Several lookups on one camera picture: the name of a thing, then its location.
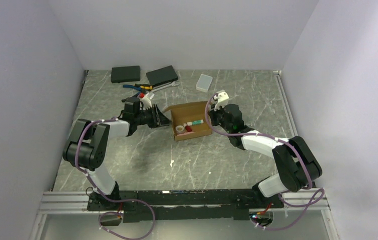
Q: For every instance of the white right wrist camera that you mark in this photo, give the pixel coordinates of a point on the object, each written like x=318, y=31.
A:
x=221, y=99

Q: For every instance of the black flat box left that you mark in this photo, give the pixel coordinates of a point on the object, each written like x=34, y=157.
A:
x=124, y=74

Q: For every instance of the translucent white plastic container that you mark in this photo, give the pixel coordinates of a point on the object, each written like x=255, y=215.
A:
x=204, y=82

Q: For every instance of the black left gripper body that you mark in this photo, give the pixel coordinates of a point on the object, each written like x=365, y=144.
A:
x=149, y=115

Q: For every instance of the black flat box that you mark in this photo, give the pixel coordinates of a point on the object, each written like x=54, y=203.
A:
x=124, y=74
x=162, y=76

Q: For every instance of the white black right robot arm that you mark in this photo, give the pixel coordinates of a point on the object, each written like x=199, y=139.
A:
x=297, y=167

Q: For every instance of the blue handled pliers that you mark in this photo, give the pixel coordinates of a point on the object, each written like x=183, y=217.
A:
x=137, y=89

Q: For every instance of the green white glue stick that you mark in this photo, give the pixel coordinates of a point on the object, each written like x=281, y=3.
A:
x=195, y=122

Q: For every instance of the brown cardboard paper box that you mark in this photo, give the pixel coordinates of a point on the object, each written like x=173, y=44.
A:
x=180, y=114

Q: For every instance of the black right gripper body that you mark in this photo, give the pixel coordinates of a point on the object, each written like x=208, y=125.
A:
x=217, y=117

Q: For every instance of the small red bottle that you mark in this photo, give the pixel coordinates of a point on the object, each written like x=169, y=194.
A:
x=188, y=128

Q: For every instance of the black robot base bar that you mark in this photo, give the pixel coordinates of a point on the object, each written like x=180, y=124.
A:
x=145, y=205

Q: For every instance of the silver tape roll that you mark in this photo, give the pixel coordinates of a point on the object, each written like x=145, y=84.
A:
x=179, y=129

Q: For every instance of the black flat box right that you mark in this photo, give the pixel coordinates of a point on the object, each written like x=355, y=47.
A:
x=162, y=76

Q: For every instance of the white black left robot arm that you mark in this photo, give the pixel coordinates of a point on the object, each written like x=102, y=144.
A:
x=85, y=148

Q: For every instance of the aluminium frame rail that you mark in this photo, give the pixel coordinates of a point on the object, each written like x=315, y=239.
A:
x=75, y=202

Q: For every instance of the silver wrench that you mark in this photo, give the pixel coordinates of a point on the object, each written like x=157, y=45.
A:
x=172, y=84

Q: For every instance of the pink plastic tube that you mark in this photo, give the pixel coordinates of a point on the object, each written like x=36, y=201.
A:
x=185, y=133

